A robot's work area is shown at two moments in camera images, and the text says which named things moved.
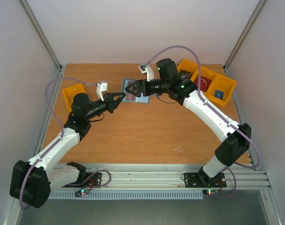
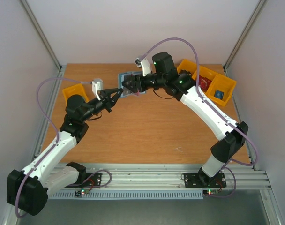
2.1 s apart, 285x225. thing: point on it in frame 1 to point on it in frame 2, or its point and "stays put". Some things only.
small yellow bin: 69,93 stays put
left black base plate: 87,180 stays put
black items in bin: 184,75 stays put
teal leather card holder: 131,98 to 127,91
